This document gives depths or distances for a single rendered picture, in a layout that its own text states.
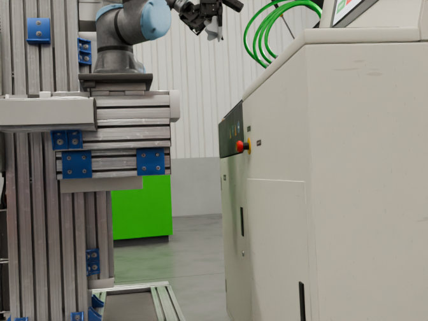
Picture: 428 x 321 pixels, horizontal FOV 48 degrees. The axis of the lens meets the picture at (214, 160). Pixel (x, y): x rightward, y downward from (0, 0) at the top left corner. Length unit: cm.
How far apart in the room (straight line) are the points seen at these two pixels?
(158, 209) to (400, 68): 432
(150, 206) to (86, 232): 334
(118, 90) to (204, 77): 707
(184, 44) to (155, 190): 414
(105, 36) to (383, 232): 105
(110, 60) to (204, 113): 696
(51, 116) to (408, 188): 95
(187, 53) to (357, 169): 781
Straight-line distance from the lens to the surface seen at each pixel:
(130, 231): 506
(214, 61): 869
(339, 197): 89
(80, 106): 140
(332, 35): 92
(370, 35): 95
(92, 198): 176
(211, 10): 185
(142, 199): 506
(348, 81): 91
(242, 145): 144
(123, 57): 156
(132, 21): 151
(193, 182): 835
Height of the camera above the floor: 72
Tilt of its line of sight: 1 degrees up
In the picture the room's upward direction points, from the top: 3 degrees counter-clockwise
